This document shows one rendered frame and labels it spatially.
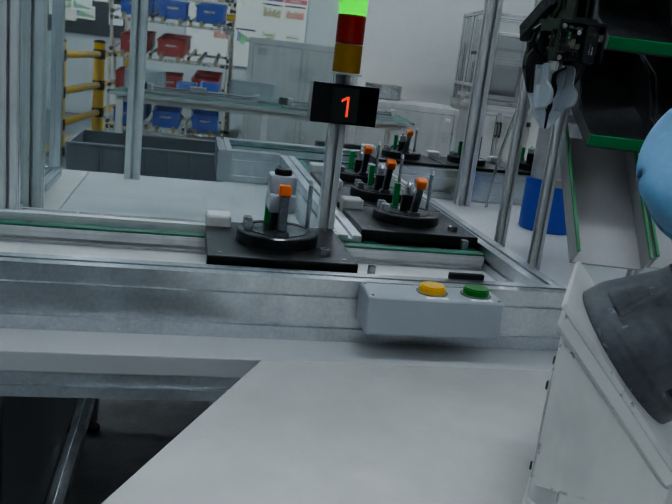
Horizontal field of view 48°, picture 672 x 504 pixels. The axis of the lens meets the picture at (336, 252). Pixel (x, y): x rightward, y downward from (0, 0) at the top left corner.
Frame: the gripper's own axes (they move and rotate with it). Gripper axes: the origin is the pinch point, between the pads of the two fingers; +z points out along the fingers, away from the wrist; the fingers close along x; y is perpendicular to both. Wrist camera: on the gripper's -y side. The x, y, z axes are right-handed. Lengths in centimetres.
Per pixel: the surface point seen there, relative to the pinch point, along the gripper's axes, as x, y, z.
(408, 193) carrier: -5.4, -44.6, 20.4
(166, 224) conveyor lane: -54, -32, 28
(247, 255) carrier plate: -40.8, -9.3, 26.2
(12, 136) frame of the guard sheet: -81, -34, 14
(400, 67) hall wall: 258, -1045, 0
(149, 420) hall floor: -58, -138, 123
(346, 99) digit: -23.9, -29.2, 1.7
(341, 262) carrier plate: -25.8, -8.6, 26.2
